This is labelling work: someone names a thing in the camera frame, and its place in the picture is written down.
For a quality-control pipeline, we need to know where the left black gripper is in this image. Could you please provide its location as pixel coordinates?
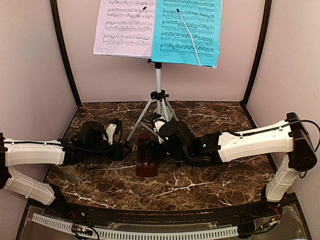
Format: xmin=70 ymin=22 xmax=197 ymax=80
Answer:
xmin=85 ymin=140 xmax=133 ymax=162

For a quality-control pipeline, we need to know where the brown wooden metronome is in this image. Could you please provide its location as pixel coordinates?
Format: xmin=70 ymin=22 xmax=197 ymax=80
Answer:
xmin=135 ymin=133 xmax=158 ymax=178

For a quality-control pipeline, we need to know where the blue sheet music page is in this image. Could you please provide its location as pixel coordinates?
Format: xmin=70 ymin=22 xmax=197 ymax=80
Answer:
xmin=151 ymin=0 xmax=224 ymax=70

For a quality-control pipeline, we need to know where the purple sheet music page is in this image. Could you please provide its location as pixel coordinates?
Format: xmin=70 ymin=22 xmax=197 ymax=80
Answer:
xmin=93 ymin=0 xmax=157 ymax=59

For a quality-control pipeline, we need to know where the clear plastic metronome cover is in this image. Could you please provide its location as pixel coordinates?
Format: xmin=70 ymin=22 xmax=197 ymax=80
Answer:
xmin=102 ymin=160 xmax=134 ymax=180

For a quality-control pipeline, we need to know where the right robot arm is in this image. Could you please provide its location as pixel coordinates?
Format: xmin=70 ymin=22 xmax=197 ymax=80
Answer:
xmin=150 ymin=112 xmax=318 ymax=217

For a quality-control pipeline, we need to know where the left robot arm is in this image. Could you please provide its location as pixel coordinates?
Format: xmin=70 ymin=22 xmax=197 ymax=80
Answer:
xmin=0 ymin=118 xmax=125 ymax=218

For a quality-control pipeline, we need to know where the cream ceramic mug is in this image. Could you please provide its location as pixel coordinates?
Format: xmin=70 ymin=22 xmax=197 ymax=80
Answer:
xmin=57 ymin=163 xmax=85 ymax=183

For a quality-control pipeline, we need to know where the pale green round dish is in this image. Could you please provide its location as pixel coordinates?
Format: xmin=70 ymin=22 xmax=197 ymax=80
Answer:
xmin=161 ymin=106 xmax=174 ymax=121

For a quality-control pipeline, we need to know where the white perforated music stand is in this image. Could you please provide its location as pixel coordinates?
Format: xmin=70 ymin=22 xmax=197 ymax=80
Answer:
xmin=106 ymin=4 xmax=218 ymax=145

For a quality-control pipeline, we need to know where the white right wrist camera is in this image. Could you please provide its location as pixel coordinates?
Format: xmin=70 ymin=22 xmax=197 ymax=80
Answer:
xmin=149 ymin=112 xmax=168 ymax=137

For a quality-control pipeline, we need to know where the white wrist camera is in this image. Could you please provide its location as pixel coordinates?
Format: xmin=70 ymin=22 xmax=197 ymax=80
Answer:
xmin=104 ymin=123 xmax=117 ymax=146
xmin=149 ymin=112 xmax=168 ymax=137

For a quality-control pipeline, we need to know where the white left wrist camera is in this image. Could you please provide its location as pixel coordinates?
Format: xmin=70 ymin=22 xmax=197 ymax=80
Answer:
xmin=104 ymin=123 xmax=117 ymax=146

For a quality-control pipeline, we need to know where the grey slotted cable duct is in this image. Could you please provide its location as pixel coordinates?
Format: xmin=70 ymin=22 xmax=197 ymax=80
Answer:
xmin=31 ymin=213 xmax=239 ymax=240

